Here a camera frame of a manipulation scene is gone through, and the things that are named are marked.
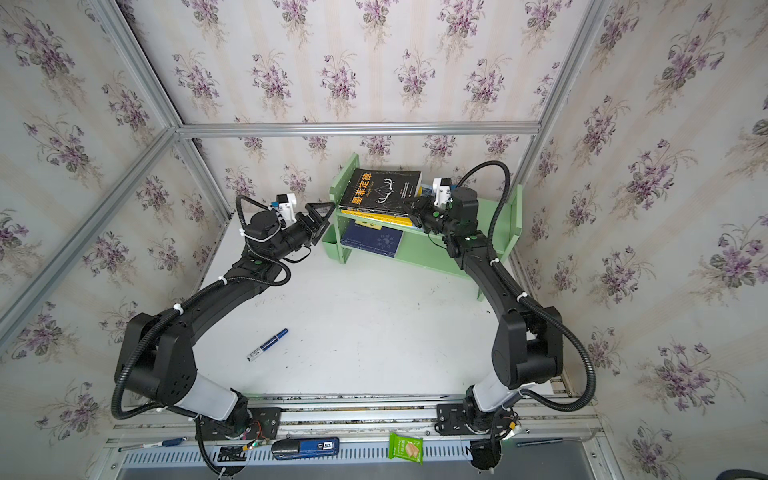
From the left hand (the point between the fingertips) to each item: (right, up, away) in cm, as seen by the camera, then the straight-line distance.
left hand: (333, 208), depth 77 cm
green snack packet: (+18, -57, -8) cm, 61 cm away
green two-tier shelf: (+51, -2, +16) cm, 54 cm away
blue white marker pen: (-22, -39, +7) cm, 45 cm away
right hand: (+17, +2, 0) cm, 17 cm away
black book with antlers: (+12, +6, +5) cm, 15 cm away
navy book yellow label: (+9, -7, +16) cm, 20 cm away
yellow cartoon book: (+13, -2, +3) cm, 13 cm away
